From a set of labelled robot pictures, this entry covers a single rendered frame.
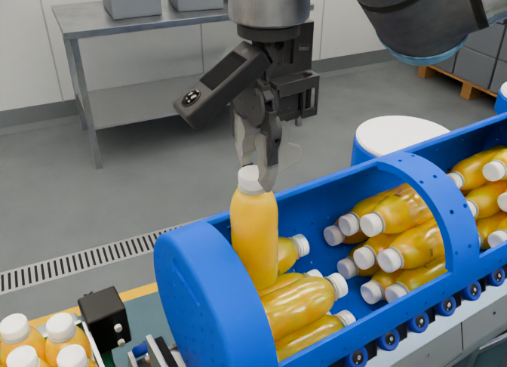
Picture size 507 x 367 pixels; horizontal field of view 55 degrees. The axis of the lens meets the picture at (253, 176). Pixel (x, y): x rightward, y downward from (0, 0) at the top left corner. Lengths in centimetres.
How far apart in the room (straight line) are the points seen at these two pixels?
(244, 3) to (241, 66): 7
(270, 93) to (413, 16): 17
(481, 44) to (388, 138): 310
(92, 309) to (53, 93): 320
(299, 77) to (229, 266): 26
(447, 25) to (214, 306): 41
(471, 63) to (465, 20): 398
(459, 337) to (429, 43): 70
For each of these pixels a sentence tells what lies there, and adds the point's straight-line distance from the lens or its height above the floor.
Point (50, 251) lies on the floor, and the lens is 274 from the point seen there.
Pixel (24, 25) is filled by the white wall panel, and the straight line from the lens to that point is 389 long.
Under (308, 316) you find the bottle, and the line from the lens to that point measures 76.
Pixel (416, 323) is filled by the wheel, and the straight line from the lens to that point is 97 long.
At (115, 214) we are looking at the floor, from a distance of 289.
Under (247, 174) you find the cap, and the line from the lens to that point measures 64.
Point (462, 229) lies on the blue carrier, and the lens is 86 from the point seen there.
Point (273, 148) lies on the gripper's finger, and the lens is 57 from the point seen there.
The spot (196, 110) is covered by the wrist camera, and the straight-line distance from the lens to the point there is 54.
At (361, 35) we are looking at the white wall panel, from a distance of 492.
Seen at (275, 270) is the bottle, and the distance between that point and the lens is 72.
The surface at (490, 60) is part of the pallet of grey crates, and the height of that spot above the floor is 38.
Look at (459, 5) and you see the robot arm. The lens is 52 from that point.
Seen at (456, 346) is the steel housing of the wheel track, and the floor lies 86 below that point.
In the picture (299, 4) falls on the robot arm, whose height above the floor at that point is 155.
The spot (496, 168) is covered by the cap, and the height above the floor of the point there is 116.
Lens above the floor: 167
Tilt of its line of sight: 32 degrees down
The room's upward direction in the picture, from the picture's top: straight up
